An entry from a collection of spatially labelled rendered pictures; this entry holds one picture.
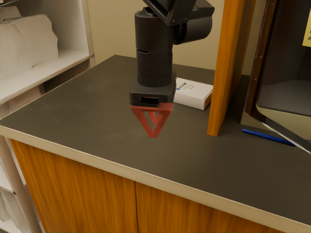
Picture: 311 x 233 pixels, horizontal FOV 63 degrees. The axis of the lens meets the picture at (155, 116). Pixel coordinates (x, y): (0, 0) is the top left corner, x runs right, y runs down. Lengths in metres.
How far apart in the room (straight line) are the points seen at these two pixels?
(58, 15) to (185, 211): 1.22
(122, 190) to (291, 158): 0.46
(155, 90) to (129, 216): 0.52
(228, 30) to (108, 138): 0.41
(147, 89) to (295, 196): 0.40
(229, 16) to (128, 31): 0.78
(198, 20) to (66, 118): 0.56
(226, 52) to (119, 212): 0.56
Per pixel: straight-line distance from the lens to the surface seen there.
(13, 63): 1.28
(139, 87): 0.40
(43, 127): 0.83
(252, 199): 0.60
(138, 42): 0.39
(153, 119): 0.49
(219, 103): 0.69
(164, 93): 0.38
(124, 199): 0.78
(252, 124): 0.81
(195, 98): 0.85
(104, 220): 0.93
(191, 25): 0.41
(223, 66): 0.65
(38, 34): 1.38
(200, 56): 1.22
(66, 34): 1.56
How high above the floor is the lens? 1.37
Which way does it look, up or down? 32 degrees down
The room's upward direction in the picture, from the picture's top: straight up
